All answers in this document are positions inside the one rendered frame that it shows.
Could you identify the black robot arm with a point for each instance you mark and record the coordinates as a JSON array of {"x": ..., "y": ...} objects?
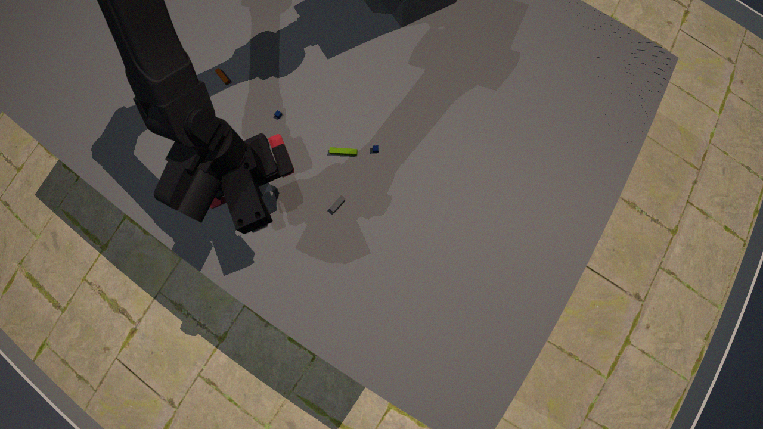
[{"x": 174, "y": 104}]

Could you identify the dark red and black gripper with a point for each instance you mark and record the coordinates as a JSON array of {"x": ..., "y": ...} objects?
[{"x": 274, "y": 170}]

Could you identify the brown rectangular block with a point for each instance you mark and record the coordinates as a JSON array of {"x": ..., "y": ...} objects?
[{"x": 222, "y": 76}]

